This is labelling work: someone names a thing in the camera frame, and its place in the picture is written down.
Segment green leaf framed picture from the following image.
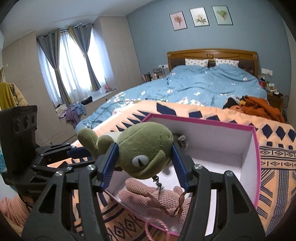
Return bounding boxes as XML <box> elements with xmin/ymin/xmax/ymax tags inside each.
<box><xmin>212</xmin><ymin>6</ymin><xmax>233</xmax><ymax>26</ymax></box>

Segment green frog plush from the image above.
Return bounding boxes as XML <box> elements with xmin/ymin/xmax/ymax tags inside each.
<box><xmin>77</xmin><ymin>122</ymin><xmax>174</xmax><ymax>179</ymax></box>

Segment wooden nightstand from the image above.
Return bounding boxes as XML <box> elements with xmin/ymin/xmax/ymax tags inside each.
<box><xmin>259</xmin><ymin>77</ymin><xmax>289</xmax><ymax>116</ymax></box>

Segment pink satin drawstring pouch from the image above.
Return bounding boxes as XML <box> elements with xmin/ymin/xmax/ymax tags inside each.
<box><xmin>144</xmin><ymin>218</ymin><xmax>171</xmax><ymax>241</ymax></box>

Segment left floral pillow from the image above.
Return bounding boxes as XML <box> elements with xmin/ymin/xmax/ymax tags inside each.
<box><xmin>185</xmin><ymin>58</ymin><xmax>209</xmax><ymax>67</ymax></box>

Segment clothes pile on windowsill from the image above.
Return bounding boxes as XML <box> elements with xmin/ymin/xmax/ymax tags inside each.
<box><xmin>55</xmin><ymin>103</ymin><xmax>87</xmax><ymax>129</ymax></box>

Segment black tracking camera left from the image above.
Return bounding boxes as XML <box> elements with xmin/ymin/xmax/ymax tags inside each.
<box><xmin>1</xmin><ymin>105</ymin><xmax>38</xmax><ymax>174</ymax></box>

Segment grey curtains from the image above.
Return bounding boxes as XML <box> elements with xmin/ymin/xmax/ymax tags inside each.
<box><xmin>37</xmin><ymin>23</ymin><xmax>106</xmax><ymax>107</ymax></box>

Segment pink cardboard storage box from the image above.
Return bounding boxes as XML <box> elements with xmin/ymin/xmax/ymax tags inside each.
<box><xmin>101</xmin><ymin>113</ymin><xmax>262</xmax><ymax>238</ymax></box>

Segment right floral pillow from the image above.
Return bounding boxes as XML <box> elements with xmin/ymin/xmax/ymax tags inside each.
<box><xmin>214</xmin><ymin>58</ymin><xmax>239</xmax><ymax>67</ymax></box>

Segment wooden headboard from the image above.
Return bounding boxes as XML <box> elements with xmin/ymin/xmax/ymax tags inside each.
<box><xmin>167</xmin><ymin>48</ymin><xmax>258</xmax><ymax>78</ymax></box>

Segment blue floral duvet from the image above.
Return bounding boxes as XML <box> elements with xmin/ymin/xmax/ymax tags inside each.
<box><xmin>75</xmin><ymin>64</ymin><xmax>267</xmax><ymax>132</ymax></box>

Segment white flower framed picture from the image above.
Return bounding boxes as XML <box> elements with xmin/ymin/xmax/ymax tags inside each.
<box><xmin>190</xmin><ymin>7</ymin><xmax>209</xmax><ymax>27</ymax></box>

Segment orange patterned blanket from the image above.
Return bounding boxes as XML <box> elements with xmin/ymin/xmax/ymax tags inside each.
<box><xmin>46</xmin><ymin>99</ymin><xmax>296</xmax><ymax>241</ymax></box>

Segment pink flower framed picture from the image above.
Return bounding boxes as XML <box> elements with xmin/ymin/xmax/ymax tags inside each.
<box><xmin>170</xmin><ymin>11</ymin><xmax>188</xmax><ymax>31</ymax></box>

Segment brown knitted monkey plush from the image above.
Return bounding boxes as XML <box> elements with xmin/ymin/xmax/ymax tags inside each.
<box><xmin>173</xmin><ymin>133</ymin><xmax>189</xmax><ymax>150</ymax></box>

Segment pink knitted bear plush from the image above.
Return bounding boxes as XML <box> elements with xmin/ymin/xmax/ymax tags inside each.
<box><xmin>118</xmin><ymin>178</ymin><xmax>191</xmax><ymax>225</ymax></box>

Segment floral pillow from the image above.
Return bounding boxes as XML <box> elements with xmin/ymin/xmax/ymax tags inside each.
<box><xmin>214</xmin><ymin>58</ymin><xmax>239</xmax><ymax>67</ymax></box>
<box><xmin>185</xmin><ymin>58</ymin><xmax>209</xmax><ymax>67</ymax></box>

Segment mustard yellow garment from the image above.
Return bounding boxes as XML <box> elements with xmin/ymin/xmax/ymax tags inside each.
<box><xmin>0</xmin><ymin>82</ymin><xmax>29</xmax><ymax>110</ymax></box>

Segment orange brown garment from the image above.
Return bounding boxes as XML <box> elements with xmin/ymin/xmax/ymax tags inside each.
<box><xmin>223</xmin><ymin>95</ymin><xmax>285</xmax><ymax>123</ymax></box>

